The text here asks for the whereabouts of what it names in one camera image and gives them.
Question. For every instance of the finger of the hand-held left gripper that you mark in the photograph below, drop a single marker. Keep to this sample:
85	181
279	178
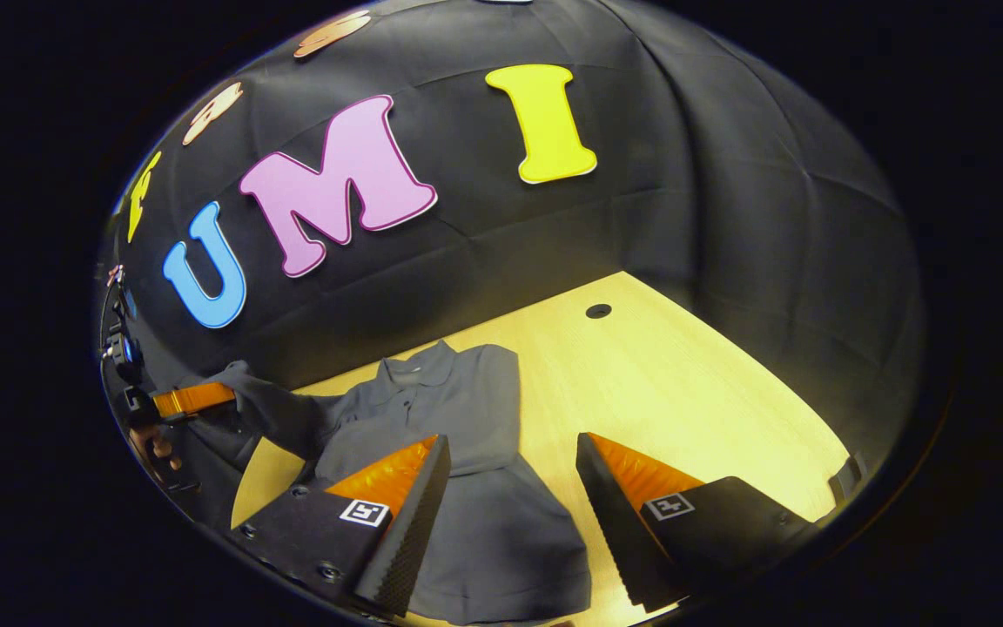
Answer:
192	399

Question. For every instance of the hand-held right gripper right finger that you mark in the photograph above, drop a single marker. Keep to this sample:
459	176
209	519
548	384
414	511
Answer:
615	531

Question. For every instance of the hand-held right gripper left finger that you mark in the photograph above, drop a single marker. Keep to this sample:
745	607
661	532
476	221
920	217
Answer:
414	531

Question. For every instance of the grey button shirt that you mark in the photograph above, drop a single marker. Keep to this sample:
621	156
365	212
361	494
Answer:
484	522

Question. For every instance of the copper spring clip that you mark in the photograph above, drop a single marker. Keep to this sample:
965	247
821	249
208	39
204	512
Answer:
114	275

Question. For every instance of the black backdrop cloth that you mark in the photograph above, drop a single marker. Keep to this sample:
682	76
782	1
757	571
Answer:
641	218

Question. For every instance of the black table edge bracket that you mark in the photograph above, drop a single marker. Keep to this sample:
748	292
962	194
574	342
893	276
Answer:
850	479

